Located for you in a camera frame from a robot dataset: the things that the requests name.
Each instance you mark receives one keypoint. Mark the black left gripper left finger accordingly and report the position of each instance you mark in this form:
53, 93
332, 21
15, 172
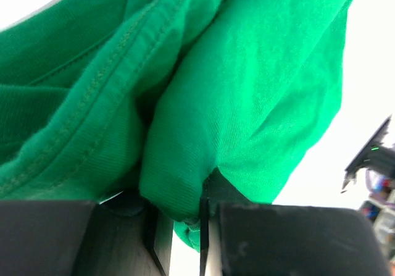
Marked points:
125, 235

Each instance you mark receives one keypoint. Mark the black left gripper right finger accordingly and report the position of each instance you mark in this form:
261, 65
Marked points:
239, 237

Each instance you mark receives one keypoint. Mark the green t shirt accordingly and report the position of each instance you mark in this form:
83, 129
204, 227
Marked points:
101, 95

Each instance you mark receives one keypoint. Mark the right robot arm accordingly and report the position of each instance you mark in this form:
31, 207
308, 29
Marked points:
378, 162

